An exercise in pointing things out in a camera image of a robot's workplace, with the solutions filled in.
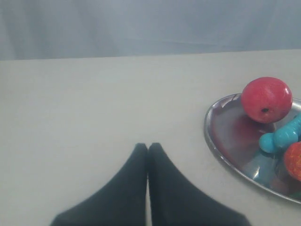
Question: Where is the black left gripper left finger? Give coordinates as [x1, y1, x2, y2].
[51, 143, 148, 226]

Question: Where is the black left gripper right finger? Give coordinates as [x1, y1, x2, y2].
[148, 143, 250, 226]

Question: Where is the cyan toy object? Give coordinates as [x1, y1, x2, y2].
[259, 114, 301, 153]

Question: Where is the round metal plate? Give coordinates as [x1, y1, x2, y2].
[204, 94, 301, 203]

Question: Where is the orange-red toy strawberry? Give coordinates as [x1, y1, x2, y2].
[284, 142, 301, 181]

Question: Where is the red toy apple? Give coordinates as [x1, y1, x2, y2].
[240, 77, 293, 123]

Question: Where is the white backdrop cloth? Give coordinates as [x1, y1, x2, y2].
[0, 0, 301, 60]

